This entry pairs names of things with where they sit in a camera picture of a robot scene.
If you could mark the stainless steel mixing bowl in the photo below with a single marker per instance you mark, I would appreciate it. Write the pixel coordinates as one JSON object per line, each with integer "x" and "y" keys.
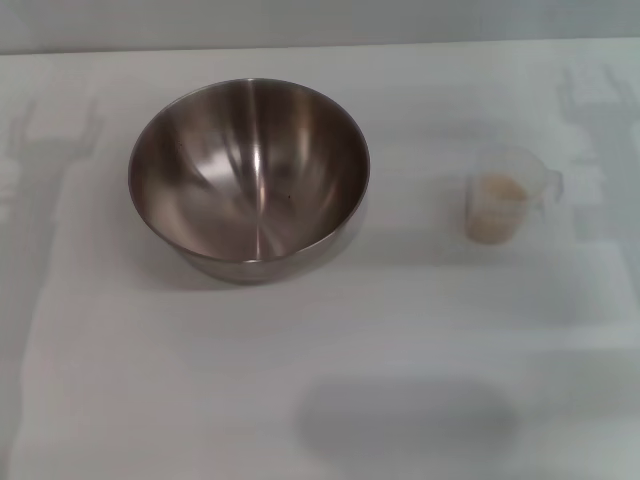
{"x": 250, "y": 175}

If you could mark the white rice grains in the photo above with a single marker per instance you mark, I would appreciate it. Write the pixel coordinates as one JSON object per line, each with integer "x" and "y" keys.
{"x": 495, "y": 210}

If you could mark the clear plastic measuring cup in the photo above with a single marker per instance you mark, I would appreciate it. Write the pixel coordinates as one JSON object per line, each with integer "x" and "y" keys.
{"x": 547, "y": 182}

